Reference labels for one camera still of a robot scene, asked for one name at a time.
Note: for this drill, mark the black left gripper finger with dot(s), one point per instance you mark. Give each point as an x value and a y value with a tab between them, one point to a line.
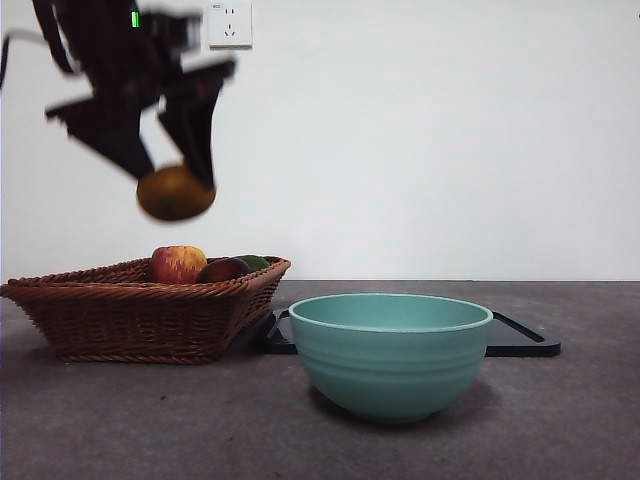
115	137
192	130

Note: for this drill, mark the teal ceramic bowl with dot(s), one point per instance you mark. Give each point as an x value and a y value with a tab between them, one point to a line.
390	370

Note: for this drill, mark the red and yellow apple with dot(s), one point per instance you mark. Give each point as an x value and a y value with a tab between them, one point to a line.
175	262

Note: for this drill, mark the dark red round fruit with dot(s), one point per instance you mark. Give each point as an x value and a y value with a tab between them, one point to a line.
222	271

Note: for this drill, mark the green fruit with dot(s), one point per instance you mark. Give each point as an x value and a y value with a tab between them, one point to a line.
256	262

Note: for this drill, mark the brown wicker basket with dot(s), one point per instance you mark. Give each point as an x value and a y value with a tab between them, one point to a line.
130	320

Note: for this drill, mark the black rectangular tray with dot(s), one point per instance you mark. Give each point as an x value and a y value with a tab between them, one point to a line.
520	342

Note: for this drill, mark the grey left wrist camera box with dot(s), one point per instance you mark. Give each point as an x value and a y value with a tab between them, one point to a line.
175	30

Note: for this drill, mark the white wall socket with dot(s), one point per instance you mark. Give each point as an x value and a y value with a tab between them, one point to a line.
235	30

